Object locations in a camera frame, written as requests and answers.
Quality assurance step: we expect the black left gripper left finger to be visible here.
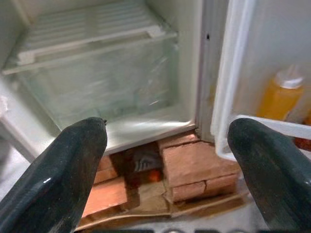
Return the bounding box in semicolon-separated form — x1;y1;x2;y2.
0;116;109;233

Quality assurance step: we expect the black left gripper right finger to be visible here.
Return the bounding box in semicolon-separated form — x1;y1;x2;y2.
227;117;311;233

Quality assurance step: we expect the white fridge door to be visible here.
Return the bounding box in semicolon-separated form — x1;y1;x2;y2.
210;0;311;160

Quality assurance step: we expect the white fridge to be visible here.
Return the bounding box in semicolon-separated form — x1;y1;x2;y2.
0;0;228;168

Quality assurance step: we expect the red brick stack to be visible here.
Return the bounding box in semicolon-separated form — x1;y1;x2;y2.
157;134;242;204
81;155;130;218

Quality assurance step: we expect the orange juice bottle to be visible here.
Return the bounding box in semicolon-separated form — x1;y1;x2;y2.
300;92;311;125
256;69;306;122

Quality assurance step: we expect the dark grey striped object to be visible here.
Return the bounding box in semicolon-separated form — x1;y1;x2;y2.
111;143;164;190

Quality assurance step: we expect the clear crisper drawer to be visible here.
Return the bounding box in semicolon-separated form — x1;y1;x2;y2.
2;36;179;133

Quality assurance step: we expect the white wire fridge shelf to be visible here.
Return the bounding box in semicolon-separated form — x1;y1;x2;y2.
17;9;178;67

